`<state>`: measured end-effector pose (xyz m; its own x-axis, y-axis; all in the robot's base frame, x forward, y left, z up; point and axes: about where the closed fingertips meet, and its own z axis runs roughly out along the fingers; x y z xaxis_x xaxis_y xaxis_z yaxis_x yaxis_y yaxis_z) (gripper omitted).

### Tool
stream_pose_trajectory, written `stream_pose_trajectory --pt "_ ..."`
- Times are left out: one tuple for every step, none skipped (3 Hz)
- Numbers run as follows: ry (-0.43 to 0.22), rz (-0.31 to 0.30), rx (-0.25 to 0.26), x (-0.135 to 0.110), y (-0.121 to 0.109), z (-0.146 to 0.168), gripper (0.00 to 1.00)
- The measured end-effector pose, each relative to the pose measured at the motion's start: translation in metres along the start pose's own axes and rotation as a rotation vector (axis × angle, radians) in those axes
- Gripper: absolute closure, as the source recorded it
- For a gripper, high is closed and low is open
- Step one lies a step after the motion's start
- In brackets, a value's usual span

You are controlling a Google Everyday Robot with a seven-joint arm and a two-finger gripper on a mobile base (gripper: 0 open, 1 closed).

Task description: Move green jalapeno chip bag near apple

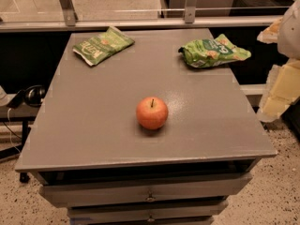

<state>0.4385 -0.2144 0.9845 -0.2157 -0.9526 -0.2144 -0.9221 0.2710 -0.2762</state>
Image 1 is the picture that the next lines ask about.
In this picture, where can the dark green kettle chip bag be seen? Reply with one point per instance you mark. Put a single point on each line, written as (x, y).
(101, 47)

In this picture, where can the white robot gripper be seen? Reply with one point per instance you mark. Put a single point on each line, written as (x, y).
(291, 35)

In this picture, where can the red apple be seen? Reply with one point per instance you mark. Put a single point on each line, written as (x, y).
(152, 113)

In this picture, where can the metal window rail frame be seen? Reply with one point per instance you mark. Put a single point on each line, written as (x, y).
(88, 15)

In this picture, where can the light green Dang chip bag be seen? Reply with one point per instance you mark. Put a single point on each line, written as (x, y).
(212, 52)

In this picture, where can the black headphones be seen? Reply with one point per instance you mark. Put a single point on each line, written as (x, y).
(32, 96)

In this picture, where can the grey drawer cabinet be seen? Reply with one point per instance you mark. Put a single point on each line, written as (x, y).
(142, 138)

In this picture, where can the grey drawer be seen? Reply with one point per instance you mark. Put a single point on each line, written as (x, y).
(148, 213)
(145, 190)

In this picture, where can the top grey drawer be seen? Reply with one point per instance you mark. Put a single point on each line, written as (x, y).
(145, 190)

